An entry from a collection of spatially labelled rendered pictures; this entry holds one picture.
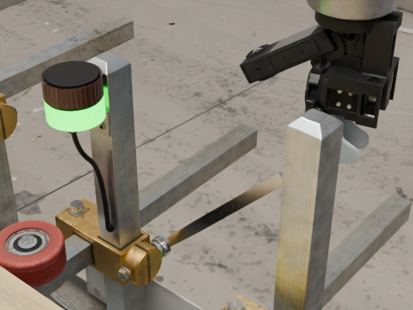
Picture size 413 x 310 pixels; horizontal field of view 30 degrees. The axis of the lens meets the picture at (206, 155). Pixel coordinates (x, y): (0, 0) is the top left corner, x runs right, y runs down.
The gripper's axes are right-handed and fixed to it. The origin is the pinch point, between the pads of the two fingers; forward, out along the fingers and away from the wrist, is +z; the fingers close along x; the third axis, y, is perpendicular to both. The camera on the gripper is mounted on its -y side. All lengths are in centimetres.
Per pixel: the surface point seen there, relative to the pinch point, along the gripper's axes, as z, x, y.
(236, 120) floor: 94, 147, -75
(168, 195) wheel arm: 9.2, -2.6, -18.8
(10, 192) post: 12.7, -7.5, -41.4
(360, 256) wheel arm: 10.5, -1.8, 7.0
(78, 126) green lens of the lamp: -11.9, -21.0, -18.0
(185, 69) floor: 94, 174, -110
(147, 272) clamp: 10.4, -15.5, -14.7
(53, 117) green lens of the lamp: -12.7, -21.7, -20.4
